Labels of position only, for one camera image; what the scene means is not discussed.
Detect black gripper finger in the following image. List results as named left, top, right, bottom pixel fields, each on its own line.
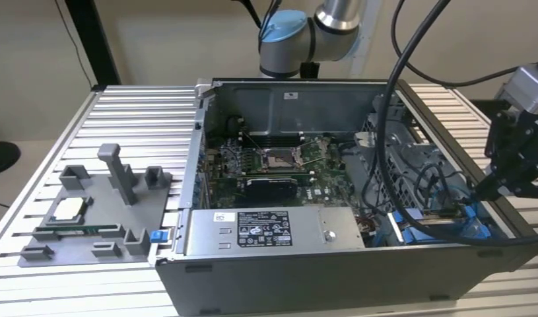
left=470, top=161, right=512, bottom=201
left=510, top=178, right=538, bottom=199

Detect pale blue data wire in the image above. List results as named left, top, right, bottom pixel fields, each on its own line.
left=429, top=183, right=472, bottom=215

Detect metal disk bay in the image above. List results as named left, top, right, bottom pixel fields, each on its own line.
left=343, top=130, right=494, bottom=245

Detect black RAM slot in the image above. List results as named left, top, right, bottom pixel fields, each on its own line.
left=244, top=172, right=316, bottom=181
left=241, top=137, right=305, bottom=146
left=244, top=167, right=313, bottom=174
left=240, top=131, right=305, bottom=139

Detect silver power supply unit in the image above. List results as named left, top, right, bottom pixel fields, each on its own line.
left=183, top=206, right=367, bottom=258

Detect green motherboard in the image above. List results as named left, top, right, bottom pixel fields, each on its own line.
left=204, top=131, right=363, bottom=211

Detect CPU socket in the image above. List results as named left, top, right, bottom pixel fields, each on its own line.
left=257, top=147, right=305, bottom=172

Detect black graphics card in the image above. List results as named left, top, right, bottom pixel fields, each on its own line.
left=245, top=177, right=300, bottom=208

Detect dark grey PC case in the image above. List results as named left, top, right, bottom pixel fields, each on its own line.
left=153, top=77, right=538, bottom=317

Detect grey parts rack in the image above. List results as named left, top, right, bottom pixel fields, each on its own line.
left=18, top=143, right=176, bottom=268

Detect green RAM stick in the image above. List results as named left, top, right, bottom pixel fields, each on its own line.
left=38, top=225, right=120, bottom=234

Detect silver CPU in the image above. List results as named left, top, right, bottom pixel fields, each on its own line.
left=52, top=197, right=88, bottom=222

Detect black round stand foot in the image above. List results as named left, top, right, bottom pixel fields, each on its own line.
left=0, top=141, right=23, bottom=178

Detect black disk power wire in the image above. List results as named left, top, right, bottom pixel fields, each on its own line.
left=413, top=161, right=468, bottom=212

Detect thick black cable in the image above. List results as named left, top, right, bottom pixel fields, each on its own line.
left=376, top=0, right=538, bottom=247
left=391, top=0, right=524, bottom=87

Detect coloured power wire bundle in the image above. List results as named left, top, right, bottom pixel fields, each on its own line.
left=355, top=213, right=376, bottom=236

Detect thin black arm cables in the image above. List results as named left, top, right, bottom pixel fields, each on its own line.
left=237, top=0, right=283, bottom=30

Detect black upright post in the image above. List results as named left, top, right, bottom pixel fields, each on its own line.
left=64, top=0, right=121, bottom=87

